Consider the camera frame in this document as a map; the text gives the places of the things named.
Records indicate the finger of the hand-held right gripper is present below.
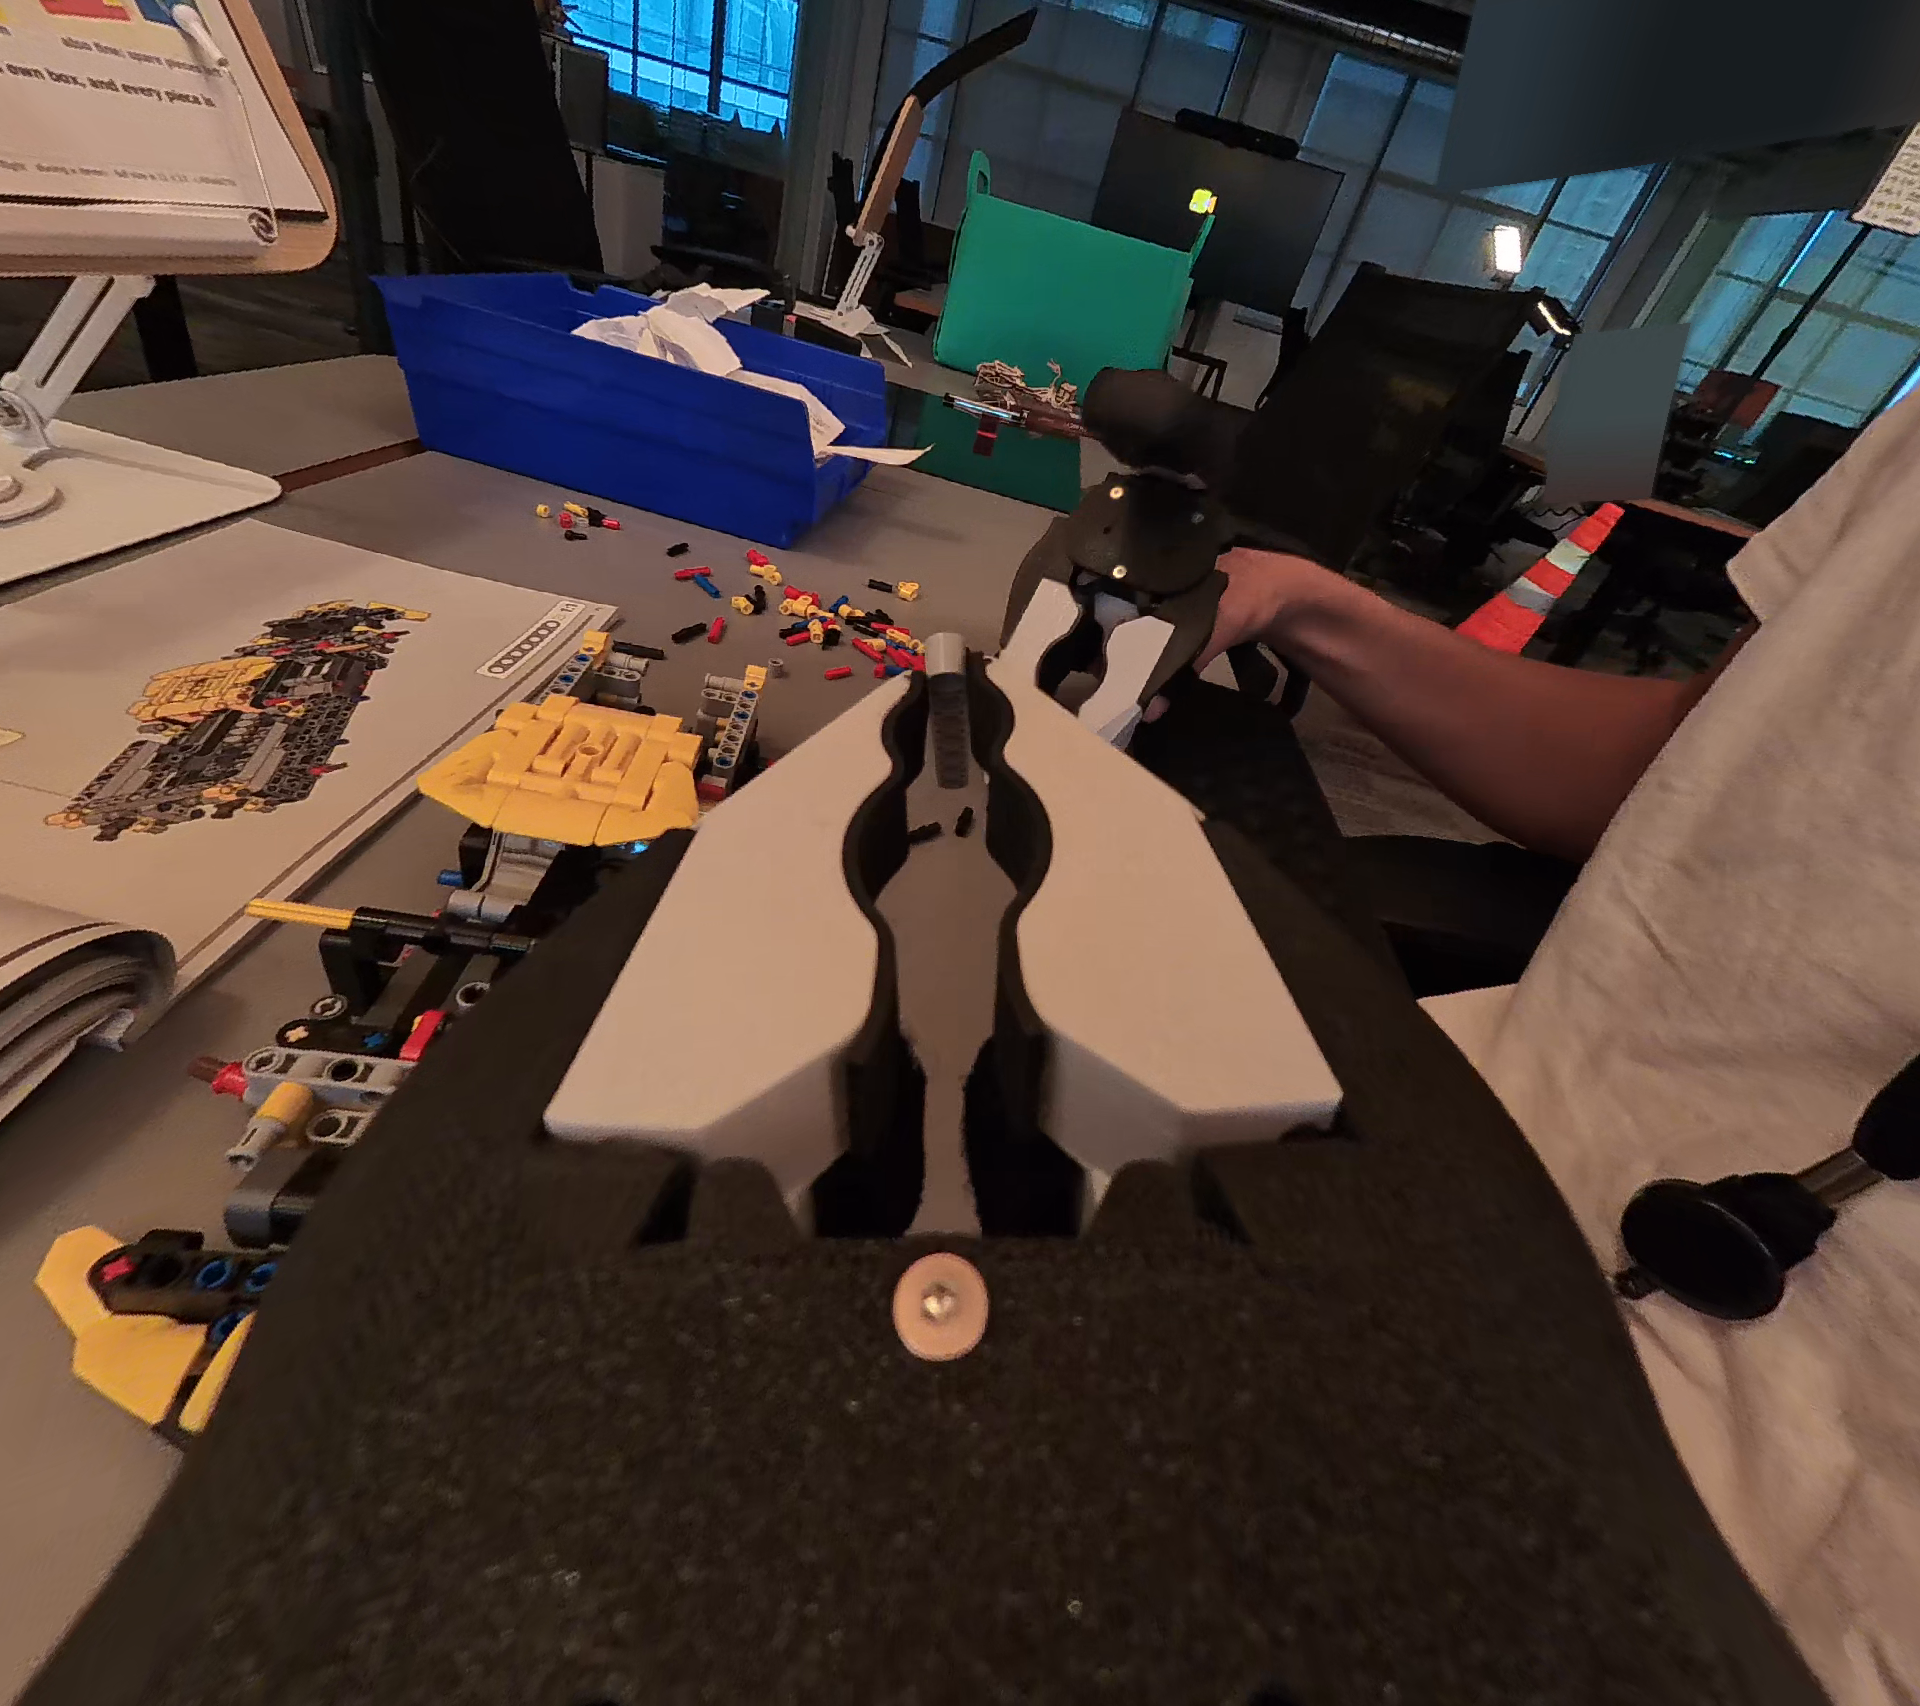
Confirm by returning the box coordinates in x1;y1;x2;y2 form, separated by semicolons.
998;579;1098;706
1080;603;1187;752

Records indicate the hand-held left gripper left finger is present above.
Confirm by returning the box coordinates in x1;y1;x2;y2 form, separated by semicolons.
540;669;940;1237

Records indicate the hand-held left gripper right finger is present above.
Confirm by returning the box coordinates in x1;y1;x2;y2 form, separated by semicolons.
960;652;1344;1237

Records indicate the person's right forearm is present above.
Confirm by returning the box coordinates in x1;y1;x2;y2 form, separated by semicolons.
1304;573;1758;861

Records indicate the desk lamp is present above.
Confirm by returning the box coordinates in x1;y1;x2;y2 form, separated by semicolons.
828;10;1040;371

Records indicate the grey desk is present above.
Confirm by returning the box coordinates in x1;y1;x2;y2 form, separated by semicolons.
0;352;1202;1588

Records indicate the person's right hand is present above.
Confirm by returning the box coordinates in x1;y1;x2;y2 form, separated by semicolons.
1184;543;1352;689

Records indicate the black dimpled armrest pad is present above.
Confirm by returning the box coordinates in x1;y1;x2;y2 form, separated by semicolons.
1131;671;1427;996

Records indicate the brown toy model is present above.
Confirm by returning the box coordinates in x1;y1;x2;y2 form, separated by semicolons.
948;356;1090;456

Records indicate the large scatter of coloured pins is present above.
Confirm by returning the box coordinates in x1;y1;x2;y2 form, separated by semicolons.
665;546;980;843

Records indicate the green plastic bin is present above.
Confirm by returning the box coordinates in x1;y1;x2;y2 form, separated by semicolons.
931;151;1219;388

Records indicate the black office chair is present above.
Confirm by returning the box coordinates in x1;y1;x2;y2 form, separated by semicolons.
1256;263;1554;577

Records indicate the partly built toy car model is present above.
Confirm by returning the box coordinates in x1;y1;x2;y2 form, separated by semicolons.
32;628;773;1438

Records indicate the black television screen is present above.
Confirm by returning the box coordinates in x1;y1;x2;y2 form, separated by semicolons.
1092;105;1348;311

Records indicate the orange traffic cone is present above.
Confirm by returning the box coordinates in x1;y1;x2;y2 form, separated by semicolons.
1458;500;1629;658

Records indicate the crumpled white paper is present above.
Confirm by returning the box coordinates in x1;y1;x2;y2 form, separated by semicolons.
572;284;935;467

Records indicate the open instruction booklet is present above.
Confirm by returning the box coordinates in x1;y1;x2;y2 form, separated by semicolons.
0;517;622;1125

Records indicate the blue plastic bin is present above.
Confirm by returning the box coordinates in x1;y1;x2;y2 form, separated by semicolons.
371;271;894;551

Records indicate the black badge reel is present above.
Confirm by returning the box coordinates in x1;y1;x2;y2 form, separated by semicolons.
1612;1052;1920;1323

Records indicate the dark board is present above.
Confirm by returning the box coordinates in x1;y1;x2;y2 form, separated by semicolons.
352;0;601;284

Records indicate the instruction sheet on stand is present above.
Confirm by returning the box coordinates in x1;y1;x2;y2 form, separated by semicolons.
0;0;340;590

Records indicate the printed instruction sheet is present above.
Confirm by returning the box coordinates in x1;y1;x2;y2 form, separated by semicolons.
0;0;329;225

